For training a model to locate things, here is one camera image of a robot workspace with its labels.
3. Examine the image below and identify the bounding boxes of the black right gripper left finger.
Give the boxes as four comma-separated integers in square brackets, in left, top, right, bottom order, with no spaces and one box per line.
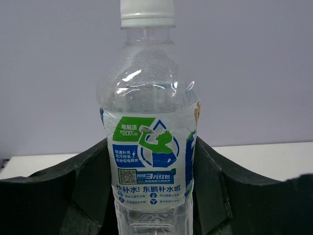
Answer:
[0,140,115,235]

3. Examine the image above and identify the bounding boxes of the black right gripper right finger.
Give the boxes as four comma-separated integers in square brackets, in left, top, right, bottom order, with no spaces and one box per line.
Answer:
[193,138,313,235]

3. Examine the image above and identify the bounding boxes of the labelled bottle white cap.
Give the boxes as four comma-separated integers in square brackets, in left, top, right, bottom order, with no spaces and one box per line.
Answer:
[97,0,201,235]

